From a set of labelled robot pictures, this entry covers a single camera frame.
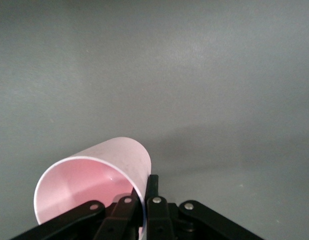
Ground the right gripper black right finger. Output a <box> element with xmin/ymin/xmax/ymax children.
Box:
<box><xmin>144</xmin><ymin>174</ymin><xmax>266</xmax><ymax>240</ymax></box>

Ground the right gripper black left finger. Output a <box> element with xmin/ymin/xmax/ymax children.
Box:
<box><xmin>9</xmin><ymin>192</ymin><xmax>143</xmax><ymax>240</ymax></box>

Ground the pink plastic cup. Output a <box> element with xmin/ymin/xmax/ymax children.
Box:
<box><xmin>33</xmin><ymin>136</ymin><xmax>153</xmax><ymax>240</ymax></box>

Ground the dark grey table cloth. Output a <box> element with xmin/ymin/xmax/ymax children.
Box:
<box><xmin>0</xmin><ymin>0</ymin><xmax>309</xmax><ymax>240</ymax></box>

